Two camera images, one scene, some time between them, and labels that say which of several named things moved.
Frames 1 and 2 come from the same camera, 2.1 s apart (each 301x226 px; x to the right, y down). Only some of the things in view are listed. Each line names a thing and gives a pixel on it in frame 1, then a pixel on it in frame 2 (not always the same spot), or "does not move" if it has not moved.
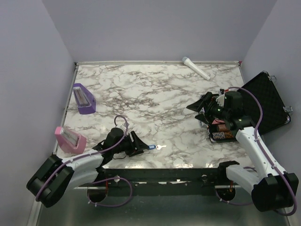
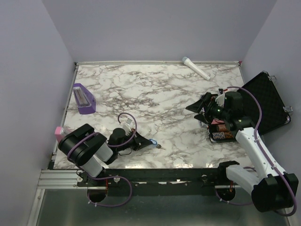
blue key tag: (151, 147) -> (153, 141)
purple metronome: (86, 102) does not move
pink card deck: (217, 121) does not move
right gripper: (210, 100) does not move
